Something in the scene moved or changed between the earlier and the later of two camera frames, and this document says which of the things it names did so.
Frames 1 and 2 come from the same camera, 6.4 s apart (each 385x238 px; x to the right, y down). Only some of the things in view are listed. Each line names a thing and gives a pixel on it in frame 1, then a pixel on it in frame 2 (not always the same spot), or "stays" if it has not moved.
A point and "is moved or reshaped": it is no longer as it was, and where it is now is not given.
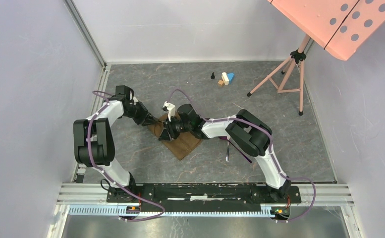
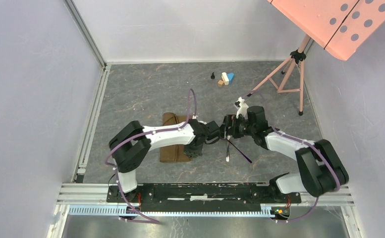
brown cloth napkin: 184,144 is moved or reshaped
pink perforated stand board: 339,26 stays
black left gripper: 146,118 → 193,153
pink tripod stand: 296,56 stays
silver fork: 228,154 stays
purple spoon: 225,138 stays
